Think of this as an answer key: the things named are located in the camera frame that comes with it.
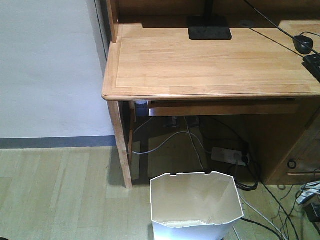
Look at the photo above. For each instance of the white plastic trash bin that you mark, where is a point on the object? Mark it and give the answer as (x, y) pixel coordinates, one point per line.
(194, 206)

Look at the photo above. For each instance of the wooden desk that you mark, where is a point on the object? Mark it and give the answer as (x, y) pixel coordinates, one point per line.
(255, 73)

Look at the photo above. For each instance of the white power strip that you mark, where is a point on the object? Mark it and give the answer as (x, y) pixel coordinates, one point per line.
(229, 156)

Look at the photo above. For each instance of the black monitor stand base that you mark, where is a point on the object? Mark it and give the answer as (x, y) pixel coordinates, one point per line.
(208, 26)

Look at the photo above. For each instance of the black computer mouse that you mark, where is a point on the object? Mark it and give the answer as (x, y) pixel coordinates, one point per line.
(303, 44)

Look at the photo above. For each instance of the black keyboard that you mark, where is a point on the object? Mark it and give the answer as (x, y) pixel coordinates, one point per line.
(312, 63)

